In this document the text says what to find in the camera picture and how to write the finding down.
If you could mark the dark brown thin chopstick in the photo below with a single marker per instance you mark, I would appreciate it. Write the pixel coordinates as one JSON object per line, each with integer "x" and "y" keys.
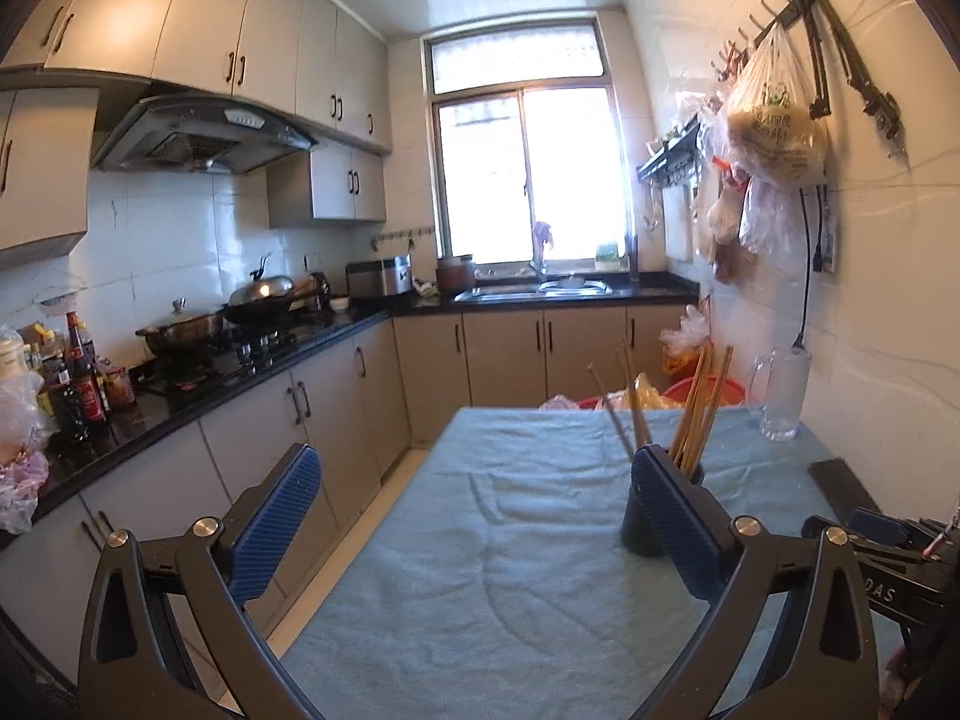
{"x": 609, "y": 412}

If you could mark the red plastic basket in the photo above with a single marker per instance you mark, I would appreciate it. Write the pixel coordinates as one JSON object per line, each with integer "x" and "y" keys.
{"x": 675, "y": 390}

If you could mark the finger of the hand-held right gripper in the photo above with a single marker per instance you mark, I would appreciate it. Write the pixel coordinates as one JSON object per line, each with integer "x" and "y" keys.
{"x": 881, "y": 526}
{"x": 825, "y": 529}

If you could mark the white plastic bags on counter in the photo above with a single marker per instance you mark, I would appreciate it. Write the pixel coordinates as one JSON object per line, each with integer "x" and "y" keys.
{"x": 19, "y": 450}

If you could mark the small hanging plastic bags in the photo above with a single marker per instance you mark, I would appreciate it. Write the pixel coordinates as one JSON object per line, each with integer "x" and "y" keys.
{"x": 727, "y": 217}

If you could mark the steel pot with lid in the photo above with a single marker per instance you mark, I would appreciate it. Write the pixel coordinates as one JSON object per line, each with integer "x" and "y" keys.
{"x": 184, "y": 334}

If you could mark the black flat case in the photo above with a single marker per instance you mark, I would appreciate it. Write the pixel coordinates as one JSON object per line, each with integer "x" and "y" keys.
{"x": 840, "y": 484}

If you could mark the wall hook rack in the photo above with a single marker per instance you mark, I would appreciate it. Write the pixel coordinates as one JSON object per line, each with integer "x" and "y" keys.
{"x": 750, "y": 30}

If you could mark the steel kitchen sink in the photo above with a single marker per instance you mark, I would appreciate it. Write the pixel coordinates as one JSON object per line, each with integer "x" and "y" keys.
{"x": 532, "y": 290}

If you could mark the white crumpled plastic bag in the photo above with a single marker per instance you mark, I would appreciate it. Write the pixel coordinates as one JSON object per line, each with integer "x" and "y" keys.
{"x": 684, "y": 337}

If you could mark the white wall power strip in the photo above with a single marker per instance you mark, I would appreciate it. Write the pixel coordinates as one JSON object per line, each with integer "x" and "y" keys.
{"x": 828, "y": 232}

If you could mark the light blue towel cloth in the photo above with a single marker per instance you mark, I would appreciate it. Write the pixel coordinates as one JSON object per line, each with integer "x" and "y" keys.
{"x": 487, "y": 577}

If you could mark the bunch of wooden chopsticks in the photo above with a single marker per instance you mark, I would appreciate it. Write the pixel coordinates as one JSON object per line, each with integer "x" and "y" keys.
{"x": 694, "y": 420}

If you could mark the silver rice cooker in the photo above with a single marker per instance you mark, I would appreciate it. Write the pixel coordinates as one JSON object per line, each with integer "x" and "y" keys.
{"x": 397, "y": 276}

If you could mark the steel range hood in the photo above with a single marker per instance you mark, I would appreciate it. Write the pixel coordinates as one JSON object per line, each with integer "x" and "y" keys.
{"x": 202, "y": 139}

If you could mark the black countertop appliance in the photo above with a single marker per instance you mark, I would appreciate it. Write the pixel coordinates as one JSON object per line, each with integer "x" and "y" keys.
{"x": 364, "y": 279}

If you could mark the cluster of condiment bottles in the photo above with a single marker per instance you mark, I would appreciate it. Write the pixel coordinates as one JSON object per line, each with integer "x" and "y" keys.
{"x": 45, "y": 360}

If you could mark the dark soy sauce bottle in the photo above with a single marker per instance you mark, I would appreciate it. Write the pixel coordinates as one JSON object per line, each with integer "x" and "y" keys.
{"x": 82, "y": 382}

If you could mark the large hanging plastic bag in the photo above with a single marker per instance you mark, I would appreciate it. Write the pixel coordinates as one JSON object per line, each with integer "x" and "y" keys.
{"x": 776, "y": 127}

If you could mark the black chopstick holder cup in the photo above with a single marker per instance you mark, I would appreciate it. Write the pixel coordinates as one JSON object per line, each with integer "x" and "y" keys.
{"x": 639, "y": 532}

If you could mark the black gas stove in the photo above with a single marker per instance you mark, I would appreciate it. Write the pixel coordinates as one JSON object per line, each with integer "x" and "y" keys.
{"x": 225, "y": 367}

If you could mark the kitchen window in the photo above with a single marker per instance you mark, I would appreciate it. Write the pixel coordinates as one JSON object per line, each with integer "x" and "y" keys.
{"x": 525, "y": 165}

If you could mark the black kettle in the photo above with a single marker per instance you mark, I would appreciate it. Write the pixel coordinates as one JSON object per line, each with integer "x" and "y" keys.
{"x": 320, "y": 292}

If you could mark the black folding wall bracket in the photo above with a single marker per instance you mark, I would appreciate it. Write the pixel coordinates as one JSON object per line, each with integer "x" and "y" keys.
{"x": 844, "y": 45}

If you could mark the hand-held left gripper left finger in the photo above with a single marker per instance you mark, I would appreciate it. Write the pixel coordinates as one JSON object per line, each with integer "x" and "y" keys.
{"x": 274, "y": 517}

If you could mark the sink faucet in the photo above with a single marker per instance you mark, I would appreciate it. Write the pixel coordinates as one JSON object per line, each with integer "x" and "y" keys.
{"x": 541, "y": 247}

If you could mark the green dish sponge pack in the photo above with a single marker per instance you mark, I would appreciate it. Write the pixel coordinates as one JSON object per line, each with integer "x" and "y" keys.
{"x": 611, "y": 257}

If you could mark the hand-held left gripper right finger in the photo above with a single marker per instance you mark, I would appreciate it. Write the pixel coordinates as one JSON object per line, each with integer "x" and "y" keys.
{"x": 679, "y": 525}

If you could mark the black wall shelf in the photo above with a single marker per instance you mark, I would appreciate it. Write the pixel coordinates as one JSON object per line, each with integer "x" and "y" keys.
{"x": 671, "y": 157}

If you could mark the black kitchen countertop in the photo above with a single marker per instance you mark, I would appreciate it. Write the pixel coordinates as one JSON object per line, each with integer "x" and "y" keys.
{"x": 187, "y": 409}

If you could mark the person's dark clothing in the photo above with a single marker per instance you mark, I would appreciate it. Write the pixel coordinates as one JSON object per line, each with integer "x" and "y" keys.
{"x": 930, "y": 660}

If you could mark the white hanging towel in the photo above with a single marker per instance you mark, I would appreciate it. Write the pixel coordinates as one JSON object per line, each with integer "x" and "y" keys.
{"x": 679, "y": 225}

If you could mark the clear glass mug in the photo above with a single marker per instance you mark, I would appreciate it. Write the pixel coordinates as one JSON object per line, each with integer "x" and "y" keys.
{"x": 784, "y": 397}

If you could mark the steel wok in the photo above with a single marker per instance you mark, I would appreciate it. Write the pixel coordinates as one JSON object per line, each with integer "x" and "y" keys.
{"x": 259, "y": 296}

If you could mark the beige upper kitchen cabinets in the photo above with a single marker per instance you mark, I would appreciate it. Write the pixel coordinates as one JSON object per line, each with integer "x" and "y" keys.
{"x": 225, "y": 30}

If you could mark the yellow plastic bag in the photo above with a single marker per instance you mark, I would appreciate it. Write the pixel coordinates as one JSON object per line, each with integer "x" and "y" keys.
{"x": 656, "y": 394}

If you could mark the brown clay pot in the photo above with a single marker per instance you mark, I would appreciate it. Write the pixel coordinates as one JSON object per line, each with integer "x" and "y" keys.
{"x": 455, "y": 276}

